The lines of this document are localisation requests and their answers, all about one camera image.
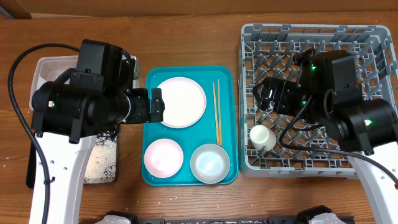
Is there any grey bowl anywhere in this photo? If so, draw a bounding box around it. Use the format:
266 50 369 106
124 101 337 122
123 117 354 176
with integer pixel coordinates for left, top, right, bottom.
190 144 231 184

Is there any left wooden chopstick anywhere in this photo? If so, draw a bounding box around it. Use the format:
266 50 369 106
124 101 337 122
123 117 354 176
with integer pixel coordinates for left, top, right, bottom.
213 82 220 145

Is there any large white plate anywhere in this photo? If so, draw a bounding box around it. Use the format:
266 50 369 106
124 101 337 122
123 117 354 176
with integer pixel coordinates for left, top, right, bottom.
158 77 206 129

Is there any teal serving tray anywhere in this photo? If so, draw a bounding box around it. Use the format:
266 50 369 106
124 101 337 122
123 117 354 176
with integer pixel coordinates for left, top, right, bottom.
142 65 239 187

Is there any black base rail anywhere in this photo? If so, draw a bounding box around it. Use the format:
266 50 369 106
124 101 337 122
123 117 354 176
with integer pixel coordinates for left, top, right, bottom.
139 216 298 224

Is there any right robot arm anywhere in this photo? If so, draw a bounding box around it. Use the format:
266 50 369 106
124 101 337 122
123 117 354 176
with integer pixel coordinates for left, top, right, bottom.
252 49 397 223

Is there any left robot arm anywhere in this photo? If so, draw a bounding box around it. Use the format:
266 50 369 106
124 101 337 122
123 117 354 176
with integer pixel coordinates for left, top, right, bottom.
29 40 165 223

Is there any spilled rice pile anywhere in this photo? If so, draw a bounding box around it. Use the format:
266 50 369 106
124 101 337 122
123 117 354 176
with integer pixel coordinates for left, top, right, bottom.
83 133 118 184

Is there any pink bowl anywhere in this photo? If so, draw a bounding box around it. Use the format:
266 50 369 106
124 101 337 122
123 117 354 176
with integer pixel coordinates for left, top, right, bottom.
144 139 184 179

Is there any clear plastic bin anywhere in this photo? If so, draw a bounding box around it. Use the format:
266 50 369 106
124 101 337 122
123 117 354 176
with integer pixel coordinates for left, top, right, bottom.
29 55 140 111

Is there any white cup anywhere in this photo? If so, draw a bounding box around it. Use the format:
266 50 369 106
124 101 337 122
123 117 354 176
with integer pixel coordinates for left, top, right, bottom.
249 124 277 151

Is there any grey dishwasher rack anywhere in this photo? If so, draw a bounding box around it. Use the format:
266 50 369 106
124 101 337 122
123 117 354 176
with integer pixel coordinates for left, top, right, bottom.
238 24 397 179

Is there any black plastic tray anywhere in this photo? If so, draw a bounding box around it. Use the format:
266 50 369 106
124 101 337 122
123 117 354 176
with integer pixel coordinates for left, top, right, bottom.
25 130 121 189

